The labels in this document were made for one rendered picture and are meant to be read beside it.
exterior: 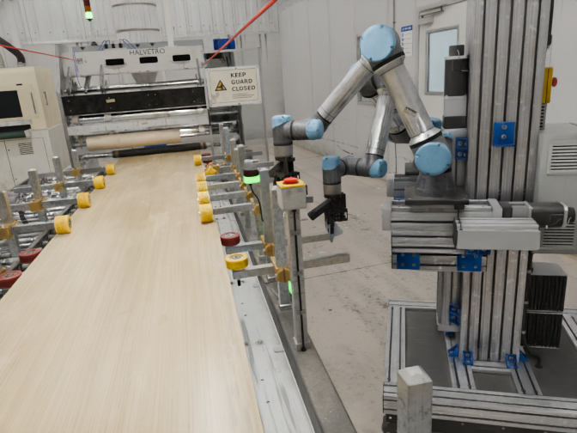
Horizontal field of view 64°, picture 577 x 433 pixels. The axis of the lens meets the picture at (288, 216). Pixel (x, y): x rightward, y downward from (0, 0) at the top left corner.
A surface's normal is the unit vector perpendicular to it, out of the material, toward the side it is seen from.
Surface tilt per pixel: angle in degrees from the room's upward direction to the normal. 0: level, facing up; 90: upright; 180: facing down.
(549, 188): 90
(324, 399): 0
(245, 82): 90
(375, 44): 83
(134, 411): 0
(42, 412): 0
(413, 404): 90
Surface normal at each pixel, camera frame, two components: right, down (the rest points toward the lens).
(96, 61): 0.21, 0.27
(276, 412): -0.07, -0.95
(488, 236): -0.23, 0.30
